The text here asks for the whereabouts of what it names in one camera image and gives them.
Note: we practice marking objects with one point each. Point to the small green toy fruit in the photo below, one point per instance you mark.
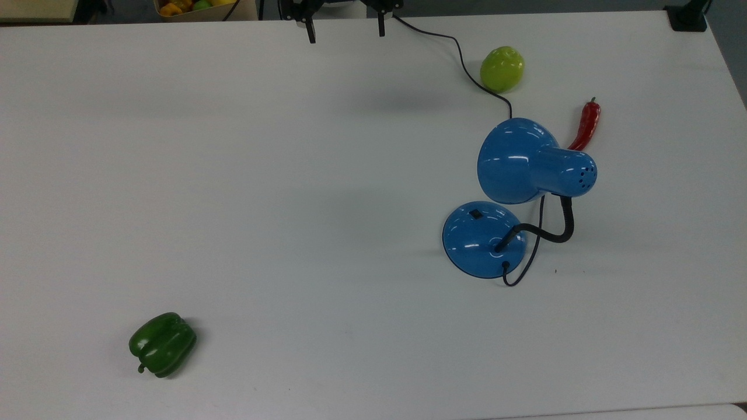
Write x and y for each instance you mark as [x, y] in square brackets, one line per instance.
[202, 4]

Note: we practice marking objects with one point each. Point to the dark green toy bell pepper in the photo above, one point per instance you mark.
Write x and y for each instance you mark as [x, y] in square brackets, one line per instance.
[163, 344]

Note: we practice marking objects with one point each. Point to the blue gooseneck desk lamp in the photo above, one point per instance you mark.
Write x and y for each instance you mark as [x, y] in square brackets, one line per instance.
[513, 163]

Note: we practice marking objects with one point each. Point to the beige wooden desk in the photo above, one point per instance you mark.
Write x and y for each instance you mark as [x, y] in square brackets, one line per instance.
[35, 9]

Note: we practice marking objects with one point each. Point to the orange toy fruit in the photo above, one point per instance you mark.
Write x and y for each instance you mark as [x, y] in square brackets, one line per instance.
[170, 9]

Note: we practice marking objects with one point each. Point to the cardboard box of toy fruit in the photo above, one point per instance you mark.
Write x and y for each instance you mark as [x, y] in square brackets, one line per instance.
[233, 14]

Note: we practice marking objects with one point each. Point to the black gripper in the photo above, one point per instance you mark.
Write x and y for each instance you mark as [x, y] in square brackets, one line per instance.
[303, 6]

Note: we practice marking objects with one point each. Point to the black table clamp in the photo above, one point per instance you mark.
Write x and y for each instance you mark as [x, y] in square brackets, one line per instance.
[687, 16]

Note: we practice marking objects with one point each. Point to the light green toy apple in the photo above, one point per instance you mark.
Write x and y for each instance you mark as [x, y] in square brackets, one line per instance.
[502, 69]

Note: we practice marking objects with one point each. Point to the red toy chili pepper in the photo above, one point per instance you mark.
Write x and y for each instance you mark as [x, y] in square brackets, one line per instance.
[587, 125]

